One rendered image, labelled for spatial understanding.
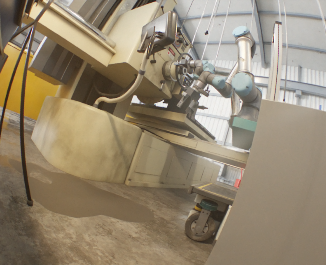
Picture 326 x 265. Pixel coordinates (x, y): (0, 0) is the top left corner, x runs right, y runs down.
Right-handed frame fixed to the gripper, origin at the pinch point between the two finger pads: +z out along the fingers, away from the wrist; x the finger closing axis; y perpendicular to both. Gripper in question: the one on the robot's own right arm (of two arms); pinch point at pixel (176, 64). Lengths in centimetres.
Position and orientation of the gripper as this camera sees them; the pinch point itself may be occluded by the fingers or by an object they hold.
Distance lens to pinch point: 170.6
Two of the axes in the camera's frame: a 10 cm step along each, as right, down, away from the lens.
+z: -7.8, -2.0, 6.0
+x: -6.0, -0.7, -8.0
